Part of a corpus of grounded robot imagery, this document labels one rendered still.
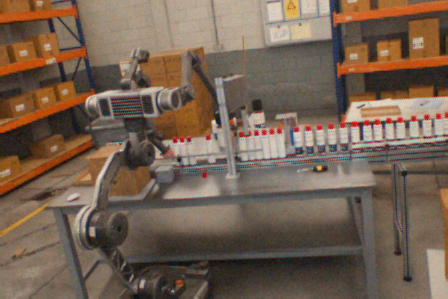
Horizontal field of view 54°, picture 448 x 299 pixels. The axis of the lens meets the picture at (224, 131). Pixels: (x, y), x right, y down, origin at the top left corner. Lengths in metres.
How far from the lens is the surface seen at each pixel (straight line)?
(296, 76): 7.47
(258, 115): 3.58
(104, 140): 5.48
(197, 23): 7.88
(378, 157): 3.06
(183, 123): 6.65
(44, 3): 7.29
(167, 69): 6.55
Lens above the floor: 1.90
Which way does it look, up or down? 15 degrees down
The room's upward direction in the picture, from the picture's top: 9 degrees counter-clockwise
